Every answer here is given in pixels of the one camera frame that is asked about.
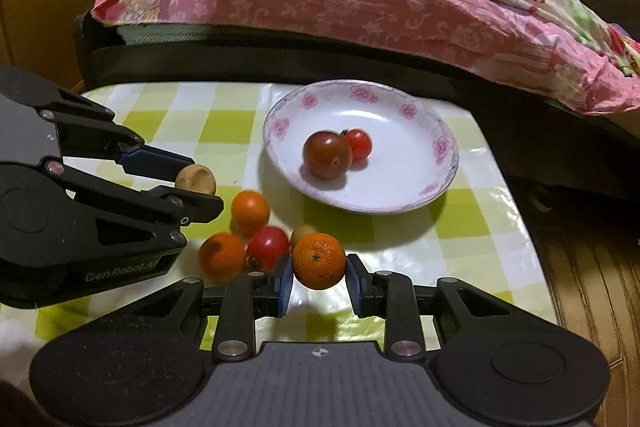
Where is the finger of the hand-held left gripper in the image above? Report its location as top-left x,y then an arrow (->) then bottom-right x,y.
44,159 -> 225,259
30,87 -> 196,180

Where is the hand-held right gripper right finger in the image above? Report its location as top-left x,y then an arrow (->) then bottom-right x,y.
347,253 -> 557,361

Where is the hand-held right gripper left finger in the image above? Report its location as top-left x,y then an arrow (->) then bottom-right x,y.
106,253 -> 294,361

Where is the brown longan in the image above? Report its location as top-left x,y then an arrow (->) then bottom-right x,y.
175,163 -> 217,195
290,224 -> 318,253

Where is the bright red tomato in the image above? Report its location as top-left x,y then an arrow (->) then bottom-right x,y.
245,227 -> 291,273

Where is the small orange tangerine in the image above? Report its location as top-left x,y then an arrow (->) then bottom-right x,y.
292,233 -> 347,291
199,233 -> 247,284
231,190 -> 271,238

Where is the white floral rimmed plate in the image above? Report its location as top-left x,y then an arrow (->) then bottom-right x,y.
262,79 -> 460,215

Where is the green white checkered tablecloth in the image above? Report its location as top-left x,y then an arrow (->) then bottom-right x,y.
0,82 -> 562,370

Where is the large dark red tomato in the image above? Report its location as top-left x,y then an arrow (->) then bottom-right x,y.
302,130 -> 353,180

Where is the small red cherry tomato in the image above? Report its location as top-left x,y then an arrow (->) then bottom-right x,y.
344,128 -> 373,162

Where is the pink patterned bed sheet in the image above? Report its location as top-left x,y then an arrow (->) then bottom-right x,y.
91,0 -> 640,115

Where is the dark bed frame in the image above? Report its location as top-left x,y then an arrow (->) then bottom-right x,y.
74,12 -> 640,210

